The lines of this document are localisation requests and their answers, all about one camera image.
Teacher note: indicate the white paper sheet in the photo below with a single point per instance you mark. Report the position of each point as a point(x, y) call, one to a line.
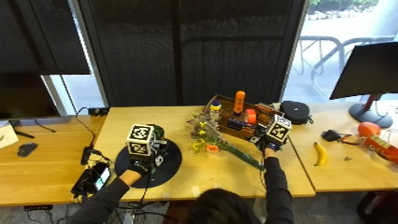
point(7, 136)

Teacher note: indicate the large black monitor on stand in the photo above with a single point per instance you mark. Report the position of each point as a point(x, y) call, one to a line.
point(366, 74)

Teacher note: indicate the the person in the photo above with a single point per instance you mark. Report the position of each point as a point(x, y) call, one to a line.
point(221, 207)

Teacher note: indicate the black computer mouse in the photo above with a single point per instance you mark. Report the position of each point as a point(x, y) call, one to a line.
point(27, 149)

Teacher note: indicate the black computer monitor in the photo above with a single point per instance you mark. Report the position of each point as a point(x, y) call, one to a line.
point(24, 95)

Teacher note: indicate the brown wooden box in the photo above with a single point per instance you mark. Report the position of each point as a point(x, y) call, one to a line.
point(232, 118)

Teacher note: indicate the white marker cube on glove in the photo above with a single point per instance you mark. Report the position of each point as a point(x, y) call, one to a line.
point(140, 139)
point(277, 130)

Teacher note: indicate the white marker cube on right glove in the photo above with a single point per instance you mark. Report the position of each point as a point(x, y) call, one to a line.
point(277, 130)

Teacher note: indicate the red cylindrical can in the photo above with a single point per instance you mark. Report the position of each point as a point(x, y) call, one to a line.
point(381, 146)

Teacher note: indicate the black power adapter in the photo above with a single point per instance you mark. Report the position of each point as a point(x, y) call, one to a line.
point(99, 111)

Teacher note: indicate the orange bottle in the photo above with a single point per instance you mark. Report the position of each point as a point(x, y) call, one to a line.
point(238, 101)

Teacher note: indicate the orange tape roll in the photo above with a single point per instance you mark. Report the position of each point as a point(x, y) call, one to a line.
point(250, 116)

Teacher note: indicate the smartphone with lit screen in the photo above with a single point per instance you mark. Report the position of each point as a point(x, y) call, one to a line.
point(96, 178)

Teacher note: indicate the bouquet of mixed flowers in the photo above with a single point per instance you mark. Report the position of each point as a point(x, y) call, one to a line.
point(207, 133)

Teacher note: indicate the white marker cube on left glove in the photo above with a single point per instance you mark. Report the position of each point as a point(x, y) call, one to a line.
point(140, 139)

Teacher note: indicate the person's right hand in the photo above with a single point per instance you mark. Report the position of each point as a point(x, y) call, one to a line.
point(265, 143)

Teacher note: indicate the person's left hand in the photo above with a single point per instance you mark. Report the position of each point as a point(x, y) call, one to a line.
point(143, 161)

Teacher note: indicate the round black mat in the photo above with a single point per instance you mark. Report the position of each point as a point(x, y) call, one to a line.
point(168, 165)

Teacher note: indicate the dark blue box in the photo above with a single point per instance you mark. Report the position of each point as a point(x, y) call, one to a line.
point(236, 125)

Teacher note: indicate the brown patterned packet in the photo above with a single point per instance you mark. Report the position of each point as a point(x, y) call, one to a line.
point(264, 115)

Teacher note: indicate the round black pouch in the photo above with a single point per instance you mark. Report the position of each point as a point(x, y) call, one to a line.
point(294, 112)

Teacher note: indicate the yellow and blue spray bottle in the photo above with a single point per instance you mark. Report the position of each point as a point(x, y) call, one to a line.
point(215, 109)

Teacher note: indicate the yellow banana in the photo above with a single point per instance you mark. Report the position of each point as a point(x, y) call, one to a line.
point(320, 153)

